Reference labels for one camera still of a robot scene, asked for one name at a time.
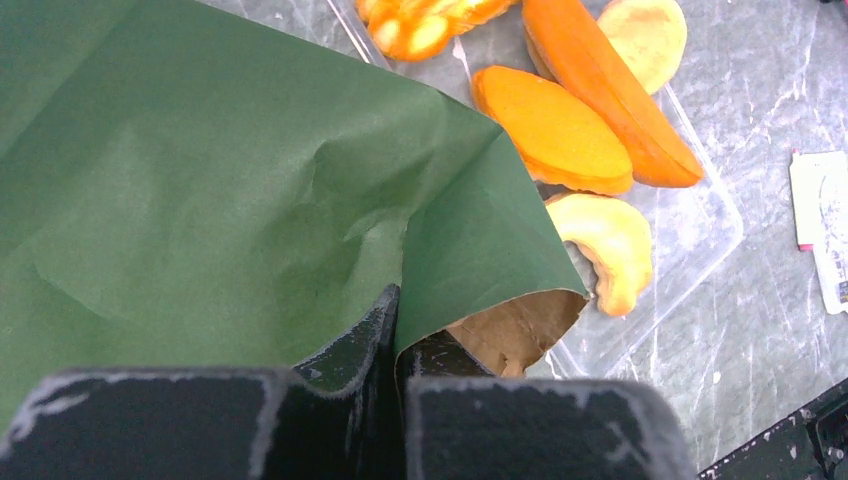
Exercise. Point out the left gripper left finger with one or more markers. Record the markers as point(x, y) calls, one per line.
point(318, 419)

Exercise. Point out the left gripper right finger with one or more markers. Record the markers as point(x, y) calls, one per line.
point(463, 422)

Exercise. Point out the green paper bag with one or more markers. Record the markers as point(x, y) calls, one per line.
point(182, 186)

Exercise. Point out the braided fake bread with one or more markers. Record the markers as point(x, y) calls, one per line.
point(416, 30)

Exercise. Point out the round pale fake bun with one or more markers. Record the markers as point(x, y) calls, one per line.
point(649, 35)

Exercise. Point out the clear plastic tray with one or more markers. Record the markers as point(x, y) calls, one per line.
point(693, 229)

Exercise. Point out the white printed card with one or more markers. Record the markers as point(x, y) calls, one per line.
point(819, 195)

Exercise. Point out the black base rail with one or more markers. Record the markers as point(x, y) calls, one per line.
point(809, 444)

